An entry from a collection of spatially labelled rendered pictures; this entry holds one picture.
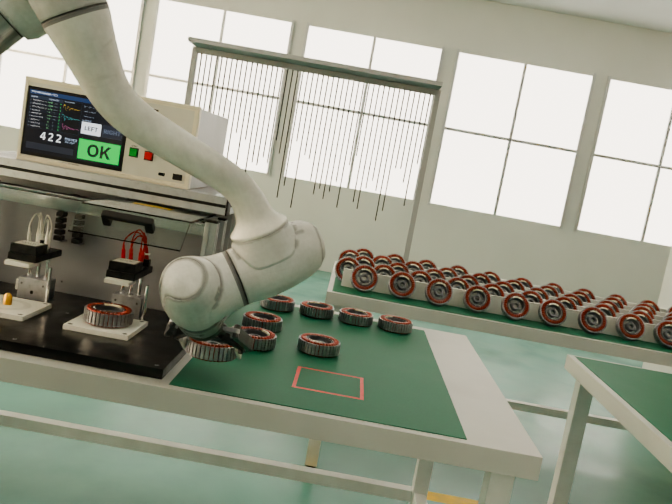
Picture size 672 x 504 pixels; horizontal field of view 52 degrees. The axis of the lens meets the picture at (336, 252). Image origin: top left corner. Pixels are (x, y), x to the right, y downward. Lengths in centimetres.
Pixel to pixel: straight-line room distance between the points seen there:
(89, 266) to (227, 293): 88
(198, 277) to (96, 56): 36
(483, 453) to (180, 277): 70
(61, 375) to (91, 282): 54
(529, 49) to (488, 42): 46
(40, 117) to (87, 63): 80
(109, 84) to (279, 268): 39
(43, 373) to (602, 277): 753
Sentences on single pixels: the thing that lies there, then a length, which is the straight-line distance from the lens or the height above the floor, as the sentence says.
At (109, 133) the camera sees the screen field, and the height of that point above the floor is 122.
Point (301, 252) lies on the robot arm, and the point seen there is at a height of 109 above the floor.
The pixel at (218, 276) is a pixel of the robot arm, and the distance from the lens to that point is 114.
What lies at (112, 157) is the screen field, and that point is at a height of 116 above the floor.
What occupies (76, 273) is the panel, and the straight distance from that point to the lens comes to 201.
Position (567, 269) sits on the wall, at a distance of 841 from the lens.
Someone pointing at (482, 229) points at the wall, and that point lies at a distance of 814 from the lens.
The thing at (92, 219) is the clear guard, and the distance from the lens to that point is 157.
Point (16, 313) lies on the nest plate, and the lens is 174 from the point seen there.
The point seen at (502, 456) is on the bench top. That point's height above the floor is 74.
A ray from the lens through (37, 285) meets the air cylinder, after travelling 191.
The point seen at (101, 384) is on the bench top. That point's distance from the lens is 148.
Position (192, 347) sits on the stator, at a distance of 148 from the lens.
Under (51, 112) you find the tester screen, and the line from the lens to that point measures 188.
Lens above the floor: 124
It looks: 7 degrees down
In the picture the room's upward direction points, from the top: 10 degrees clockwise
